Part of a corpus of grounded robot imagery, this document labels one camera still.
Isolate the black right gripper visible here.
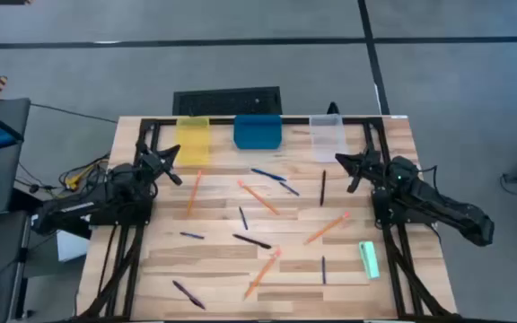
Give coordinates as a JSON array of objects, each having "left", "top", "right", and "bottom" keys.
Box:
[{"left": 335, "top": 150, "right": 392, "bottom": 194}]

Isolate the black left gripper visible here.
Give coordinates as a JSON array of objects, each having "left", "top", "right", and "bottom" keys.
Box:
[{"left": 139, "top": 143, "right": 183, "bottom": 187}]

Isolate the black pen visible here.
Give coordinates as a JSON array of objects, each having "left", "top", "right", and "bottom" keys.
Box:
[
  {"left": 319, "top": 169, "right": 328, "bottom": 207},
  {"left": 232, "top": 232, "right": 273, "bottom": 250}
]

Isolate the orange pencil pink eraser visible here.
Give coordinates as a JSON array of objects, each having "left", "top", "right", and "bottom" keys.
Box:
[
  {"left": 302, "top": 211, "right": 352, "bottom": 246},
  {"left": 185, "top": 169, "right": 204, "bottom": 219},
  {"left": 242, "top": 248, "right": 283, "bottom": 301},
  {"left": 236, "top": 179, "right": 281, "bottom": 216}
]

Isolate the purple pen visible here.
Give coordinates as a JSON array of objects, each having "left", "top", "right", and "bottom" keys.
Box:
[{"left": 171, "top": 279, "right": 207, "bottom": 311}]

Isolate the yellow translucent bin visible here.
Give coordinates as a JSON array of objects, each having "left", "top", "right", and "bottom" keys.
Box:
[{"left": 175, "top": 116, "right": 211, "bottom": 166}]

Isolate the clear plastic bin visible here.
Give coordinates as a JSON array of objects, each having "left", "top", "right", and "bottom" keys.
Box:
[{"left": 309, "top": 114, "right": 347, "bottom": 162}]

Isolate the black keyboard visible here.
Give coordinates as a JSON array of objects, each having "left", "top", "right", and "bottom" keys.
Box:
[{"left": 171, "top": 85, "right": 284, "bottom": 118}]

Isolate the blue plastic bin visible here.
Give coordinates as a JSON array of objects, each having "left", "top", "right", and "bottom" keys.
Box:
[{"left": 232, "top": 114, "right": 283, "bottom": 151}]

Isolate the mint green eraser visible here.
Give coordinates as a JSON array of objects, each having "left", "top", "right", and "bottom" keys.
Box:
[{"left": 357, "top": 240, "right": 381, "bottom": 281}]

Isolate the white box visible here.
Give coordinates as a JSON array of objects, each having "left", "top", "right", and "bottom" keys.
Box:
[{"left": 56, "top": 226, "right": 91, "bottom": 263}]

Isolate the black diagonal bar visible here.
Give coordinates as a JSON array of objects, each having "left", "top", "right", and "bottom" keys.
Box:
[{"left": 9, "top": 188, "right": 39, "bottom": 214}]

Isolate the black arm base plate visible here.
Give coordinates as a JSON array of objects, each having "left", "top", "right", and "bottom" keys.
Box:
[
  {"left": 372, "top": 188, "right": 438, "bottom": 225},
  {"left": 88, "top": 210, "right": 154, "bottom": 226}
]

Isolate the black aluminium table frame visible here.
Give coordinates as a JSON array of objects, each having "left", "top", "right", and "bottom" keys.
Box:
[{"left": 76, "top": 115, "right": 461, "bottom": 323}]

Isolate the black floor cable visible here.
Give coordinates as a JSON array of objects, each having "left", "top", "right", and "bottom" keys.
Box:
[{"left": 29, "top": 102, "right": 119, "bottom": 125}]

